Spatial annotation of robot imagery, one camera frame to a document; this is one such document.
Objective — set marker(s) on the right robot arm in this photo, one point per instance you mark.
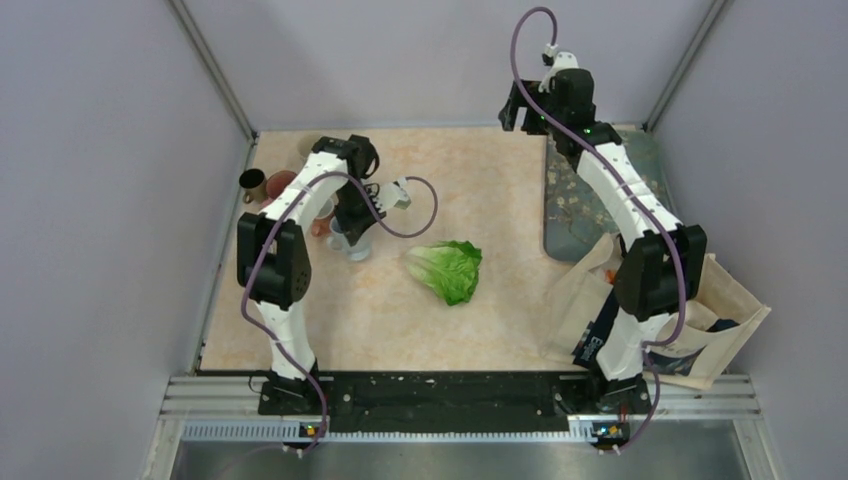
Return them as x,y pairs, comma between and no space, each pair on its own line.
629,294

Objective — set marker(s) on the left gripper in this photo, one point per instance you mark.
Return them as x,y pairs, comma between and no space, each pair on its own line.
353,226

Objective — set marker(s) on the green lettuce head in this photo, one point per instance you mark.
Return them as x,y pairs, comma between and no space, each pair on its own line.
450,269

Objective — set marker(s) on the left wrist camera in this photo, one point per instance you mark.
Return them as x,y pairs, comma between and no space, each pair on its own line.
393,195

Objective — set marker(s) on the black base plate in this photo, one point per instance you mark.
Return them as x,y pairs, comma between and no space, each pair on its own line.
453,402

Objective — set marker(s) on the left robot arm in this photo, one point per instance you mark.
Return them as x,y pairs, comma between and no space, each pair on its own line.
273,265

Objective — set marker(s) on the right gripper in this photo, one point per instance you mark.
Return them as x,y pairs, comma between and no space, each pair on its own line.
508,114

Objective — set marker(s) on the large pink mug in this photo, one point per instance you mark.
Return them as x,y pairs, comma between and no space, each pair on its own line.
278,182

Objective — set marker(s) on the pale blue glass mug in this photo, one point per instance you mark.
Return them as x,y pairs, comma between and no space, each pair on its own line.
338,242

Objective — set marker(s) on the floral patterned tray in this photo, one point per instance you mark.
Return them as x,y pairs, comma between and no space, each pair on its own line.
574,216

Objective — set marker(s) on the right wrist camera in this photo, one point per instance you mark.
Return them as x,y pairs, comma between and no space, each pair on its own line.
556,59

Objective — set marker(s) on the brown patterned mug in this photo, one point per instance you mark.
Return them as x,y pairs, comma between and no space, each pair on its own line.
253,183

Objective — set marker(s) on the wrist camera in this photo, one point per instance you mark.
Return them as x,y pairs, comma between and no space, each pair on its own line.
556,59
393,195

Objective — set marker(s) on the beige tote bag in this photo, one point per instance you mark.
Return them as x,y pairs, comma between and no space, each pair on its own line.
718,321

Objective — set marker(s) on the cream tall mug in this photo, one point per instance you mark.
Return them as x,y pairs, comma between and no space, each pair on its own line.
305,145

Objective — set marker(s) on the terracotta pink mug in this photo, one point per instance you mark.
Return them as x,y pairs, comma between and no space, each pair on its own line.
320,226

